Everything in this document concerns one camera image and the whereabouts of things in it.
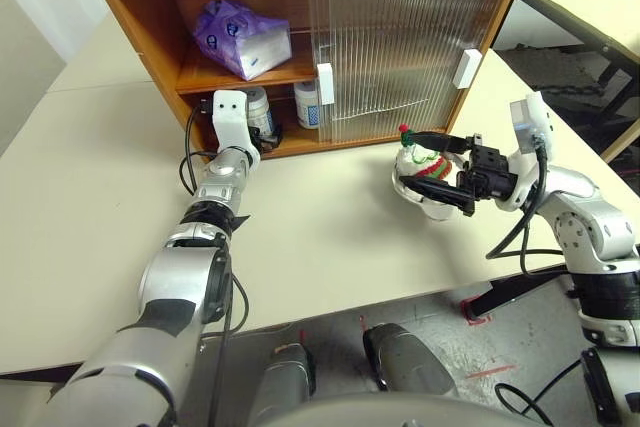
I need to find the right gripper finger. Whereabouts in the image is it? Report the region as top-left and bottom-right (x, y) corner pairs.
(413, 131), (474, 153)
(403, 179), (475, 217)

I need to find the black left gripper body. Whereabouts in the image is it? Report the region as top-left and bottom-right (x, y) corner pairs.
(251, 127), (276, 153)

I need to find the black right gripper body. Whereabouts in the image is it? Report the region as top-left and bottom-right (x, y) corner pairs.
(457, 134), (519, 201)

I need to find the white lidded jar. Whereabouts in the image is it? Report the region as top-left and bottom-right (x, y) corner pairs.
(247, 87), (275, 137)
(293, 80), (322, 130)

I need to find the white plush toy striped sweater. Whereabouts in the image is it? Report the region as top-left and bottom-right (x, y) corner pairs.
(394, 122), (454, 183)

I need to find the white door handle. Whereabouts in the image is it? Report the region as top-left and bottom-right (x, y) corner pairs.
(316, 62), (335, 106)
(452, 48), (482, 90)

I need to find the purple tissue pack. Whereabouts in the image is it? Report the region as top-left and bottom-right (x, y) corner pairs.
(193, 0), (293, 82)

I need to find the ribbed glass sliding door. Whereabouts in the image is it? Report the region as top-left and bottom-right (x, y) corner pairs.
(327, 0), (516, 134)
(305, 0), (504, 144)

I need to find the wooden cabinet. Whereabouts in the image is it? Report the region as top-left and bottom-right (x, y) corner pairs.
(92, 0), (531, 161)

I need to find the black table leg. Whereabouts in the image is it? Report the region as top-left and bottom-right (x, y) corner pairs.
(467, 269), (576, 324)

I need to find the grey rounded robot leg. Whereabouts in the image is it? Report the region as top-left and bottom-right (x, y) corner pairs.
(247, 344), (316, 427)
(362, 322), (459, 398)

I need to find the grey robot torso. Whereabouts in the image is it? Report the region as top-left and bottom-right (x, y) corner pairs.
(279, 390), (549, 427)

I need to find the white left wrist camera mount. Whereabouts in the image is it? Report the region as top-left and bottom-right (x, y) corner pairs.
(209, 89), (262, 169)

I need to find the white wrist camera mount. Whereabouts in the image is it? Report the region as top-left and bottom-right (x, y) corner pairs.
(499, 93), (554, 212)
(209, 89), (262, 169)

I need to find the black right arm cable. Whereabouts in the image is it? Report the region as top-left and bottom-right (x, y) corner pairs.
(487, 134), (551, 278)

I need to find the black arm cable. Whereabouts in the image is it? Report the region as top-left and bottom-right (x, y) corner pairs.
(487, 134), (551, 278)
(179, 98), (250, 427)

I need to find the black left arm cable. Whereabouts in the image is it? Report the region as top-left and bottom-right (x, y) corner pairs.
(179, 98), (250, 427)

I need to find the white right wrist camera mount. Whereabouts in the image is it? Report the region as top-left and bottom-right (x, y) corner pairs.
(499, 93), (554, 212)

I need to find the cream side table black frame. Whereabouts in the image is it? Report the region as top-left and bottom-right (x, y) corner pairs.
(514, 0), (640, 163)

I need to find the black floor cable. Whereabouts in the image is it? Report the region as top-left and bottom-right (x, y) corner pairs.
(494, 361), (584, 421)

